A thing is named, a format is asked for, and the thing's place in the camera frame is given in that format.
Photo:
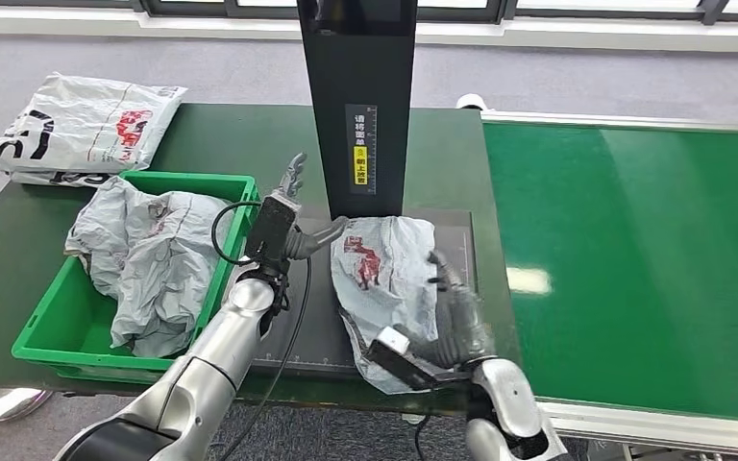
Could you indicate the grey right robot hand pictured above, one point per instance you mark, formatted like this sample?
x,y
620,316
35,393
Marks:
x,y
464,324

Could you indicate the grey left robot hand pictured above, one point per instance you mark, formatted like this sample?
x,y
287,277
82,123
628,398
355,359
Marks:
x,y
308,238

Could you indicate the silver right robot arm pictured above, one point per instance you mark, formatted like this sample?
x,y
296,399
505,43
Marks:
x,y
509,394

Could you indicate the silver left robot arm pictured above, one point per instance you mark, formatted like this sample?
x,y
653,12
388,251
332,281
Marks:
x,y
229,343

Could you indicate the green conveyor belt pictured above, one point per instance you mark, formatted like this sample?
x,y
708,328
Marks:
x,y
630,254

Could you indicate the black inbound scanner machine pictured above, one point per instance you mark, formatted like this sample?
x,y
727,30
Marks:
x,y
356,63

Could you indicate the white table foot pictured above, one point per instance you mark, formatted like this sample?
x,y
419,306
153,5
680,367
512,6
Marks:
x,y
413,419

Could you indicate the white courier bag red print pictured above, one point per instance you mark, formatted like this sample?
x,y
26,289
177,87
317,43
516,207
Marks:
x,y
82,114

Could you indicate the green plastic crate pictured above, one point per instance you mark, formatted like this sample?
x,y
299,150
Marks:
x,y
63,337

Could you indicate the white courier bag black print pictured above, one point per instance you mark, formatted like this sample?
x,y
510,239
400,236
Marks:
x,y
51,179

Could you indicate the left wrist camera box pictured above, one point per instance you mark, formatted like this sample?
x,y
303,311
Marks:
x,y
270,232

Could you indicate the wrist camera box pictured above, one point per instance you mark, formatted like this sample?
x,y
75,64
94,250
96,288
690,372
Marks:
x,y
401,359
270,232

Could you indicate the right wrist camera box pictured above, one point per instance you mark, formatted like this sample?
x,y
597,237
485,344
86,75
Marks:
x,y
401,359

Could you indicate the dark window frame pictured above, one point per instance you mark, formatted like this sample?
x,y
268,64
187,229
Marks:
x,y
216,9

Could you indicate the round chrome base plate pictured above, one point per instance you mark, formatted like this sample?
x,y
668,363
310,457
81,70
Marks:
x,y
0,404

